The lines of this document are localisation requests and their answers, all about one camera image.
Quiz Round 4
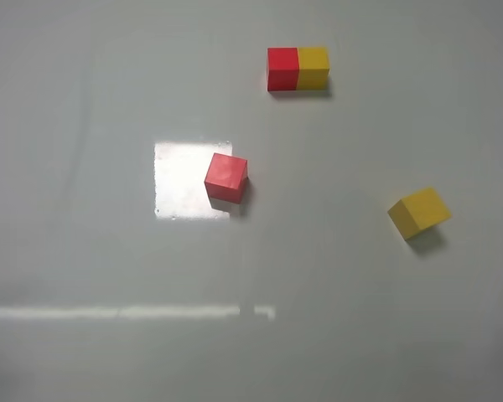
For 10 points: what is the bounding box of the red template cube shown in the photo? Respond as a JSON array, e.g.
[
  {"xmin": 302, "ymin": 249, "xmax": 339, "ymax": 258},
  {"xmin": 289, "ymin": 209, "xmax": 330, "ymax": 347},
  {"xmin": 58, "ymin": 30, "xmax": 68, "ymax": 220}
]
[{"xmin": 267, "ymin": 47, "xmax": 299, "ymax": 92}]

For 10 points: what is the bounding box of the yellow template cube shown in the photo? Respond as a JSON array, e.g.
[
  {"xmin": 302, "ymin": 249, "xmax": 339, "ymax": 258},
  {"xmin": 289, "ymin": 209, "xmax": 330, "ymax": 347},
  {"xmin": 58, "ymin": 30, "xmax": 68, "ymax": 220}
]
[{"xmin": 297, "ymin": 47, "xmax": 329, "ymax": 90}]

